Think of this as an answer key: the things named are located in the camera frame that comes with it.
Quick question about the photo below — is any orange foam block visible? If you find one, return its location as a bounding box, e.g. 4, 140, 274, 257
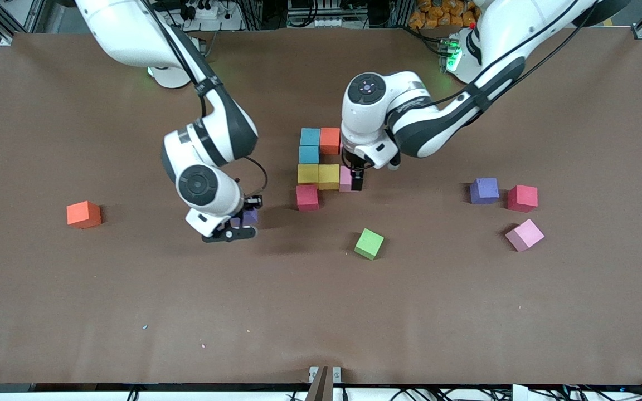
66, 200, 103, 229
320, 128, 342, 155

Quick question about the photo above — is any red foam block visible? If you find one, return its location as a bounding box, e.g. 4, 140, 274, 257
507, 184, 539, 213
296, 184, 320, 212

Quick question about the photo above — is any green foam block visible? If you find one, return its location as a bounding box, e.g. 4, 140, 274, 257
353, 228, 385, 261

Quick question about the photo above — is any paper table cover sheet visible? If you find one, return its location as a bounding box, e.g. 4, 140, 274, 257
0, 28, 642, 386

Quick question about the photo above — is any orange packets heap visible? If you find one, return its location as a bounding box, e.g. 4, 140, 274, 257
408, 0, 480, 30

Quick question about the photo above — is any white power strip with plugs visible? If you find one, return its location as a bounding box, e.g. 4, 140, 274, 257
179, 0, 244, 32

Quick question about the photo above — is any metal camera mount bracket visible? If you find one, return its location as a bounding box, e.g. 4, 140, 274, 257
304, 365, 343, 401

